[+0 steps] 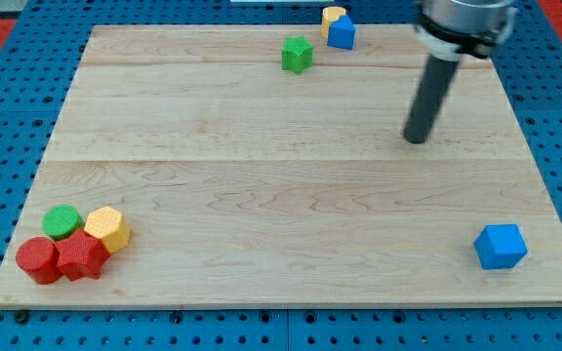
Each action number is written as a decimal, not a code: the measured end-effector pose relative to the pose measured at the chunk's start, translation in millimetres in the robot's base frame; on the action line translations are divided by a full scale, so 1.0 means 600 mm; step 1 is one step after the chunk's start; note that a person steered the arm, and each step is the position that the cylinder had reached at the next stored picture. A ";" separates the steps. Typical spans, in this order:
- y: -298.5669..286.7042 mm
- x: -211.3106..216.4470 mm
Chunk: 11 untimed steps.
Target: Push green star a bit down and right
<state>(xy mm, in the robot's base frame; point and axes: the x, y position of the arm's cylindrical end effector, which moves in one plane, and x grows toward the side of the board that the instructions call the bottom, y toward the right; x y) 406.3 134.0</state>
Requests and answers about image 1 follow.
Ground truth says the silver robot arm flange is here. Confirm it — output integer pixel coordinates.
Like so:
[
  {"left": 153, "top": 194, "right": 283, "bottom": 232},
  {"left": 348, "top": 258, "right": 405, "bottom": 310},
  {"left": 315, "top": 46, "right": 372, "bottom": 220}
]
[{"left": 414, "top": 0, "right": 518, "bottom": 61}]

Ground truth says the green star block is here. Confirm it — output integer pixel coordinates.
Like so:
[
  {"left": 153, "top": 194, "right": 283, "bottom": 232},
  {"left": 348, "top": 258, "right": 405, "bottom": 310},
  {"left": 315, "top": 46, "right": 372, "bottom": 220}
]
[{"left": 281, "top": 35, "right": 313, "bottom": 74}]

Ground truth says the red star block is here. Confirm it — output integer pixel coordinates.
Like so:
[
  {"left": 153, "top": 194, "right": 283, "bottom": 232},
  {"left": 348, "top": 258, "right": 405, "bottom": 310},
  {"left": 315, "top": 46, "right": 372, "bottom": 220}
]
[{"left": 55, "top": 228, "right": 110, "bottom": 282}]

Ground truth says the wooden board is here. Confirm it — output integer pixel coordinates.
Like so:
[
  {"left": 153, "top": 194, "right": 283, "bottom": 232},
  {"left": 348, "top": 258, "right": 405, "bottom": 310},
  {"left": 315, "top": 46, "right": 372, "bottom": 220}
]
[{"left": 0, "top": 25, "right": 562, "bottom": 310}]

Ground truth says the blue triangular block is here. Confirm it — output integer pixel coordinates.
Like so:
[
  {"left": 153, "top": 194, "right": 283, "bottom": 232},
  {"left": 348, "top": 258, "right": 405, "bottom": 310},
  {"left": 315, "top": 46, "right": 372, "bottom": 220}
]
[{"left": 327, "top": 16, "right": 355, "bottom": 51}]

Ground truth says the yellow block at top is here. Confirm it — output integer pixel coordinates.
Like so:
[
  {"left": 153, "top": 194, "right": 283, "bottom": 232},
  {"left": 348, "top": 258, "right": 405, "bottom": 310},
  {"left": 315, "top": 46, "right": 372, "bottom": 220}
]
[{"left": 320, "top": 6, "right": 346, "bottom": 39}]

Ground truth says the yellow hexagon block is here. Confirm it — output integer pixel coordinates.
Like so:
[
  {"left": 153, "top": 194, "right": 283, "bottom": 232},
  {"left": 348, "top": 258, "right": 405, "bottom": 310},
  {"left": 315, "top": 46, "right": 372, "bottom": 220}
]
[{"left": 84, "top": 206, "right": 132, "bottom": 254}]

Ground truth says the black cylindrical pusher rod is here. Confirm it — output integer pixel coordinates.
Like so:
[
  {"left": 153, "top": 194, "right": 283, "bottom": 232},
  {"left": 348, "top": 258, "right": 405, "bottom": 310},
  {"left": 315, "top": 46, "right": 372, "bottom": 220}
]
[{"left": 403, "top": 55, "right": 460, "bottom": 144}]

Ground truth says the green cylinder block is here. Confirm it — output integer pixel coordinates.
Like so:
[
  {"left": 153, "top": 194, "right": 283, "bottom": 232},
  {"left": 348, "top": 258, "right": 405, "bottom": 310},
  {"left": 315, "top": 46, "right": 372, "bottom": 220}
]
[{"left": 42, "top": 204, "right": 84, "bottom": 241}]

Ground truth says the blue cube block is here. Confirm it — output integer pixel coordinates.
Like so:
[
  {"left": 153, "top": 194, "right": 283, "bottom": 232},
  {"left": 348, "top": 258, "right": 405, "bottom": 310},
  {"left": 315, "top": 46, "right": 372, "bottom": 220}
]
[{"left": 474, "top": 223, "right": 529, "bottom": 270}]

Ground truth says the red cylinder block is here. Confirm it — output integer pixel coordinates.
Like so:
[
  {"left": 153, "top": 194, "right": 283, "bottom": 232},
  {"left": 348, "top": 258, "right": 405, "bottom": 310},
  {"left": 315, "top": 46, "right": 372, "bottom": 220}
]
[{"left": 16, "top": 237, "right": 62, "bottom": 285}]

